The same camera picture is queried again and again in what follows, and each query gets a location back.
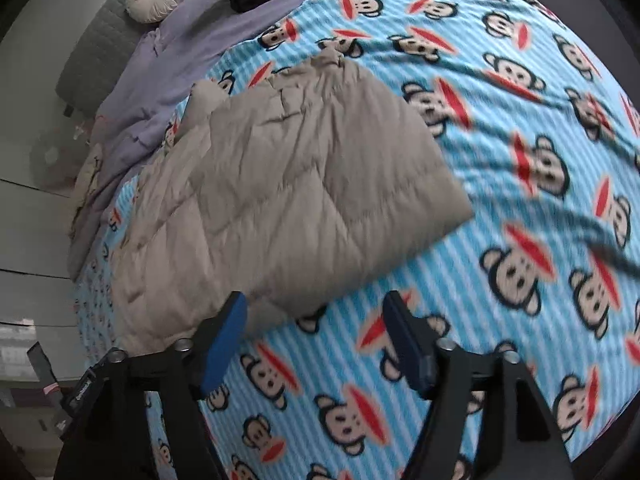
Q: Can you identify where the purple grey duvet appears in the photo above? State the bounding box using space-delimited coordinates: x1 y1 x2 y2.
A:
67 0 306 278

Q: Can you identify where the beige quilted down jacket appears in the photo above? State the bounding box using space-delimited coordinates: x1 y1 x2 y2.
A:
112 50 473 356

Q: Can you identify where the beige folded cloth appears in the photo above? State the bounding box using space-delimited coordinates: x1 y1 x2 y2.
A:
68 143 103 237

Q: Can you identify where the grey round plush toy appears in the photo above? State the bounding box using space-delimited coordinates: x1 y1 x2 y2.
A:
29 126 90 191

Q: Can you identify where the blue monkey print blanket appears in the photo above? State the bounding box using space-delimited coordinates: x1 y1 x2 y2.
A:
72 0 640 480

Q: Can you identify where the grey upholstered headboard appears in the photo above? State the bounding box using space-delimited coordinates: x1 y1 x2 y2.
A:
55 0 186 118

